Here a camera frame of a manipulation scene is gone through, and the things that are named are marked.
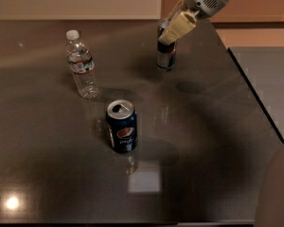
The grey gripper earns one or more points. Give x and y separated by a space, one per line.
201 0

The Red Bull can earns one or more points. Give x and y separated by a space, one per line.
165 53

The blue Pepsi can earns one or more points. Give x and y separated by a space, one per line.
121 119

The grey side table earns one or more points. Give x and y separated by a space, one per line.
263 68

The clear plastic water bottle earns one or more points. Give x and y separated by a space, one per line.
81 64

